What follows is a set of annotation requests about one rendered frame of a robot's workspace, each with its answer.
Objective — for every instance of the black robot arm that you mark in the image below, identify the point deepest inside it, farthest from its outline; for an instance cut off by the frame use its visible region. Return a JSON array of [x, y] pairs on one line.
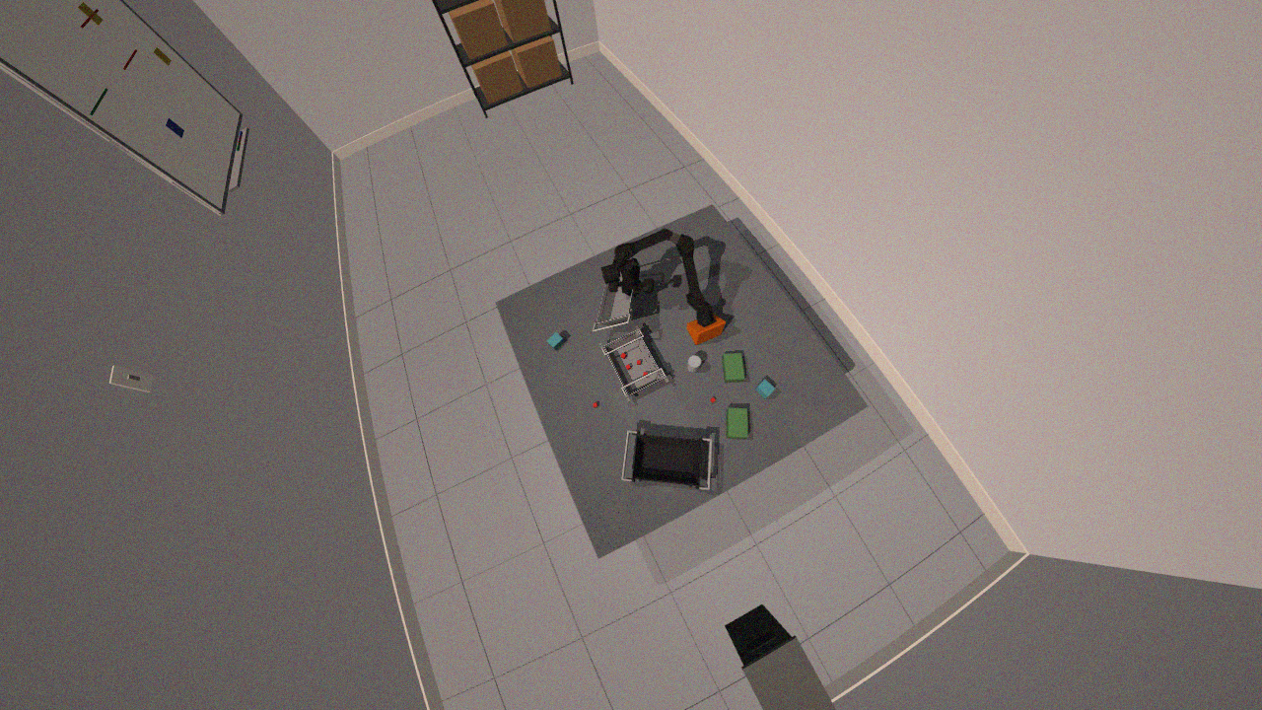
[[685, 246]]

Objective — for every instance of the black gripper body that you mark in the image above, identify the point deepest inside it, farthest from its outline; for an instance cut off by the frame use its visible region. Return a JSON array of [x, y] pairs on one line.
[[632, 283]]

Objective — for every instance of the green rectangular block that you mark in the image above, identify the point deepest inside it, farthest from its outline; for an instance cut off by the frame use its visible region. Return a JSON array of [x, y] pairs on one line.
[[737, 423], [732, 366]]

